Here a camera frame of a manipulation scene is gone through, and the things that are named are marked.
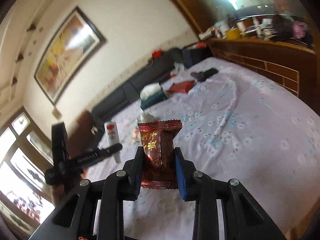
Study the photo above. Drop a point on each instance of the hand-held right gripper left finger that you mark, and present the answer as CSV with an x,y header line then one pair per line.
x,y
137,173

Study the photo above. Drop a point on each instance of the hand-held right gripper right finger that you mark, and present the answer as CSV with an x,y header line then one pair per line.
x,y
180,175

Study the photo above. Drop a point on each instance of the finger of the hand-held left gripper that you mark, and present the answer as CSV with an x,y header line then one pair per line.
x,y
110,150

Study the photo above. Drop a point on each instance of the white tube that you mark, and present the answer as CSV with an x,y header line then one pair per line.
x,y
111,132

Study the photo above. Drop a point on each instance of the dark red snack packet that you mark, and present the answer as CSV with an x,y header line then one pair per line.
x,y
155,140

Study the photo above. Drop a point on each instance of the person's left forearm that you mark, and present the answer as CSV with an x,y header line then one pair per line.
x,y
58,195

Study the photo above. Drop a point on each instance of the brown armchair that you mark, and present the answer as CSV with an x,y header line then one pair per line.
x,y
85,130

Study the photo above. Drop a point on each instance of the crumpled white wrapper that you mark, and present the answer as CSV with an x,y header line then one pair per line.
x,y
145,118

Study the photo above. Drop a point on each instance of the window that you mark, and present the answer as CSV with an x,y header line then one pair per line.
x,y
20,180

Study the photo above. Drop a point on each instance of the green tissue box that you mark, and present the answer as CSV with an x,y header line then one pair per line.
x,y
153,97

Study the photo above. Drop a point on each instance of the dark grey sofa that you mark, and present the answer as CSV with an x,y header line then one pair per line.
x,y
140,80

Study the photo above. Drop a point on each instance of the red flat packet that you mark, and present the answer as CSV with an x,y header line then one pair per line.
x,y
181,87

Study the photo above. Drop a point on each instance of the black remote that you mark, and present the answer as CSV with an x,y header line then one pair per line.
x,y
203,75

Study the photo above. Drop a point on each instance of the framed painting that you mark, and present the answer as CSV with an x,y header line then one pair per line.
x,y
67,50

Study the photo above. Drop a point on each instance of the white plastic bag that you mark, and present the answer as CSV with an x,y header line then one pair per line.
x,y
178,67

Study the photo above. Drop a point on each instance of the red cloth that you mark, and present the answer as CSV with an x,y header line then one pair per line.
x,y
157,54

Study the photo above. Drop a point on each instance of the dark blue box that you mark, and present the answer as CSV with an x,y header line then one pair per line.
x,y
193,55

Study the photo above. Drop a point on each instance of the wooden partition cabinet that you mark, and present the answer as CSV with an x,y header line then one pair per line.
x,y
250,48

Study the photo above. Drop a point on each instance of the yellow cup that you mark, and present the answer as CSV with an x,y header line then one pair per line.
x,y
233,33

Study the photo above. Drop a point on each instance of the black bag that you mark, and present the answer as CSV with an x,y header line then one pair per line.
x,y
282,28

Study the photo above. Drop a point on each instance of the pink bag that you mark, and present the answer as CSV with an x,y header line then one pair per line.
x,y
301,28

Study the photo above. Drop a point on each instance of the wooden slatted frame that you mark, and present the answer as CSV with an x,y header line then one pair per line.
x,y
275,72

